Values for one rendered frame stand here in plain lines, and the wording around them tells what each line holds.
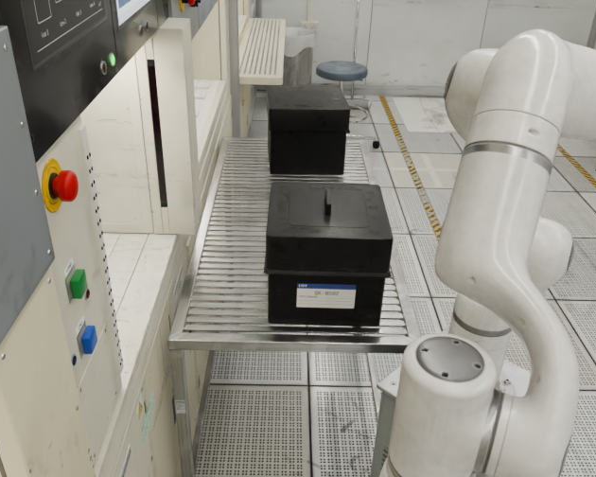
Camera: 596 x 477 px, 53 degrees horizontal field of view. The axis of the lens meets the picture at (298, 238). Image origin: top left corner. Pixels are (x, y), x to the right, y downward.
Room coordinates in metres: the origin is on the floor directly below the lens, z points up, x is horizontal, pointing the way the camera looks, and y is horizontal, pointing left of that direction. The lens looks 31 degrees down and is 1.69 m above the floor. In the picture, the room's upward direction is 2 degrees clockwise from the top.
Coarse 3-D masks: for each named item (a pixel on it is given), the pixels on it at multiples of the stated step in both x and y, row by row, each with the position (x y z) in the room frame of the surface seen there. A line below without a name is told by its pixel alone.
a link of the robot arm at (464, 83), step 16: (496, 48) 0.81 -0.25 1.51; (464, 64) 0.79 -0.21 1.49; (480, 64) 0.78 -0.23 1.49; (448, 80) 0.80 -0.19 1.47; (464, 80) 0.78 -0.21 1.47; (480, 80) 0.77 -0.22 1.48; (448, 96) 0.79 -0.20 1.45; (464, 96) 0.77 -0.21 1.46; (448, 112) 0.80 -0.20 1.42; (464, 112) 0.78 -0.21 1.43; (464, 128) 0.79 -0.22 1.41
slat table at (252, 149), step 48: (240, 144) 2.30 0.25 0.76; (240, 240) 1.54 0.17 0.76; (192, 288) 1.29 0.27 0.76; (240, 288) 1.30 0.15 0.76; (384, 288) 1.32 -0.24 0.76; (192, 336) 1.10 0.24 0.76; (240, 336) 1.10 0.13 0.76; (288, 336) 1.11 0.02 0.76; (336, 336) 1.11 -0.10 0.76; (384, 336) 1.12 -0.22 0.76
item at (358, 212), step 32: (288, 192) 1.37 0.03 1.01; (320, 192) 1.37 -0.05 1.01; (352, 192) 1.38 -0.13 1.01; (288, 224) 1.20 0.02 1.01; (320, 224) 1.20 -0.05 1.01; (352, 224) 1.21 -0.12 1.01; (384, 224) 1.22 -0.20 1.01; (288, 256) 1.15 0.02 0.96; (320, 256) 1.15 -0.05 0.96; (352, 256) 1.15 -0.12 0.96; (384, 256) 1.15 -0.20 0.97
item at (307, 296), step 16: (272, 288) 1.15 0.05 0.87; (288, 288) 1.15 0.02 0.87; (304, 288) 1.15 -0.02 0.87; (320, 288) 1.15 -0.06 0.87; (336, 288) 1.15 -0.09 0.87; (352, 288) 1.15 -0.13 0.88; (368, 288) 1.15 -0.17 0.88; (272, 304) 1.15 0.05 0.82; (288, 304) 1.15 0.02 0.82; (304, 304) 1.15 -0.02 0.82; (320, 304) 1.15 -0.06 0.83; (336, 304) 1.15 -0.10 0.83; (352, 304) 1.15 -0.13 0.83; (368, 304) 1.15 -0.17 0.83; (272, 320) 1.15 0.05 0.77; (288, 320) 1.15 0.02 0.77; (304, 320) 1.15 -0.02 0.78; (320, 320) 1.15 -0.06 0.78; (336, 320) 1.15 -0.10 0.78; (352, 320) 1.15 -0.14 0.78; (368, 320) 1.15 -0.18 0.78
